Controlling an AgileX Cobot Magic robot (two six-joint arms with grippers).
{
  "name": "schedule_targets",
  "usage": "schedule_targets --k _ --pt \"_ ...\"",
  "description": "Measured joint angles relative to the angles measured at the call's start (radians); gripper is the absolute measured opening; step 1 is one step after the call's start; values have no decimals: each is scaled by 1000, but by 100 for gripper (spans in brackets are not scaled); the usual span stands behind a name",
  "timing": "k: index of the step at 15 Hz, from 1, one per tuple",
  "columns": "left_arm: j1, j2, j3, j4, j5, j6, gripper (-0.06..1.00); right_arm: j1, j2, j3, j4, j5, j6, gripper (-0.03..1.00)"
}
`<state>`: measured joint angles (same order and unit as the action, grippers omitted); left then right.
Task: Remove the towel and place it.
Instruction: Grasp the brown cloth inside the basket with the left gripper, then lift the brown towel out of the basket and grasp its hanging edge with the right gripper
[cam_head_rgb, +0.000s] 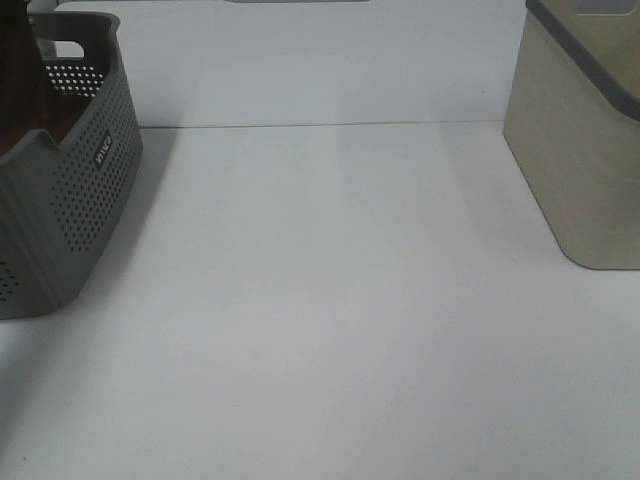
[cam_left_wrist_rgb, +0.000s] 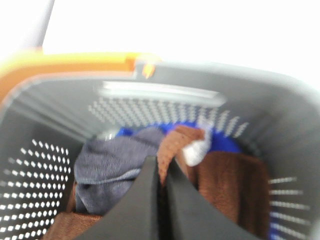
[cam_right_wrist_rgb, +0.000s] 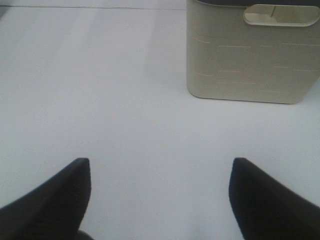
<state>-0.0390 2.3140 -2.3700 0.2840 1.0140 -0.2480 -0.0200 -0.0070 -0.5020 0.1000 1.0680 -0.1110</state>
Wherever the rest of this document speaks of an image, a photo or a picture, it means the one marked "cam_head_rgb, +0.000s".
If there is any grey perforated plastic basket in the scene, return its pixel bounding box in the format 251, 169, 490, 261
1, 12, 143, 320

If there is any beige bin with grey rim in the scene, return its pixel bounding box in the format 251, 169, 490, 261
503, 1, 639, 270

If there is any brown towel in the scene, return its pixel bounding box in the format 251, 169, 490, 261
1, 1, 89, 154

